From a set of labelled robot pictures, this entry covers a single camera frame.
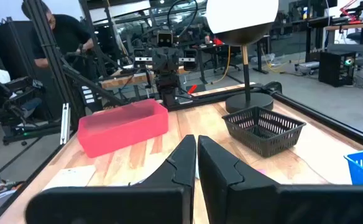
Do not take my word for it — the black wheeled cart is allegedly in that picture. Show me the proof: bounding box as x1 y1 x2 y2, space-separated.
0 76 62 146

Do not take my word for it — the red plastic bin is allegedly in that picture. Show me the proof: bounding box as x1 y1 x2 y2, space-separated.
77 98 169 159

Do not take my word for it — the black aluminium rig frame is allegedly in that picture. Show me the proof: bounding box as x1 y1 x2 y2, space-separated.
22 0 363 149

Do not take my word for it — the wooden workbench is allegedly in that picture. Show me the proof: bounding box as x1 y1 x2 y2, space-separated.
99 65 188 91

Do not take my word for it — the person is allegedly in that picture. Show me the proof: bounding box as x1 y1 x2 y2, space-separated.
21 1 96 82

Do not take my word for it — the silver aluminium bracket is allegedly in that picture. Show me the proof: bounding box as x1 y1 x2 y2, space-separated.
60 103 71 146

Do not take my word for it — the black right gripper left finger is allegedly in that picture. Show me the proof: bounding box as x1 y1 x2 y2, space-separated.
25 134 197 224

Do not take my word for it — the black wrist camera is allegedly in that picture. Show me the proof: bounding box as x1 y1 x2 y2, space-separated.
157 30 173 48

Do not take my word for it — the white globe table lamp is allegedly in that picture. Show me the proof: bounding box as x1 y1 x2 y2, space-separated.
205 0 279 114

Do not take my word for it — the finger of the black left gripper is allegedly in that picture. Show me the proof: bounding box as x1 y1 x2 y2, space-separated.
183 48 198 72
134 48 147 67

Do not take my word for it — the black computer tower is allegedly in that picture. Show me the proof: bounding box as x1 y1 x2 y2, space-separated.
318 51 356 87

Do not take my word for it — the black mesh basket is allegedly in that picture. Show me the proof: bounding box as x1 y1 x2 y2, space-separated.
221 106 306 158

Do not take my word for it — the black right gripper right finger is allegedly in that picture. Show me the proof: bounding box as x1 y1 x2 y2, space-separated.
198 135 363 224

